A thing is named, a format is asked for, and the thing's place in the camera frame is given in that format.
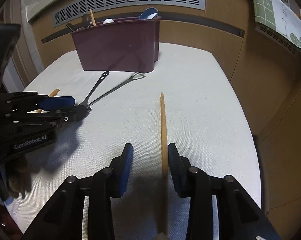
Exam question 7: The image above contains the gloved left hand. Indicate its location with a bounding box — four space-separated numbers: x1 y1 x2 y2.
0 155 32 202

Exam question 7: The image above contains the green white checkered towel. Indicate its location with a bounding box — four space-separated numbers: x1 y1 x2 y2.
253 0 301 51

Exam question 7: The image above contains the grey ventilation grille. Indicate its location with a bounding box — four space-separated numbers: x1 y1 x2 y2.
52 0 207 29

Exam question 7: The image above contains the white round ladle spoon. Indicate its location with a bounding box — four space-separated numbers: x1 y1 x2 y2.
103 18 114 24

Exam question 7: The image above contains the blue plastic rice paddle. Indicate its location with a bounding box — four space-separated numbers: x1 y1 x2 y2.
139 7 159 20

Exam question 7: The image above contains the wooden chopstick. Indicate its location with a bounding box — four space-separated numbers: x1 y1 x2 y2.
89 8 96 26
160 93 168 235

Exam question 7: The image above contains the metal shovel handle spoon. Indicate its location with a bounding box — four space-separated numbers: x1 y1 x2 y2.
88 73 146 108

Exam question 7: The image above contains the white table cloth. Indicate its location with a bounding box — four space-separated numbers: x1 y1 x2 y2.
5 43 261 239

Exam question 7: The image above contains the metal smiley handle spoon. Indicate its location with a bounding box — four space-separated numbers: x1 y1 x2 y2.
80 71 110 107

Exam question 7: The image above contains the clear dark plastic spoon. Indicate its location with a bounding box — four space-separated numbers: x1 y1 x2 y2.
82 14 92 28

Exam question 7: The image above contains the maroon plastic utensil caddy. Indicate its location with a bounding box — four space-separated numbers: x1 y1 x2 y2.
71 17 161 73

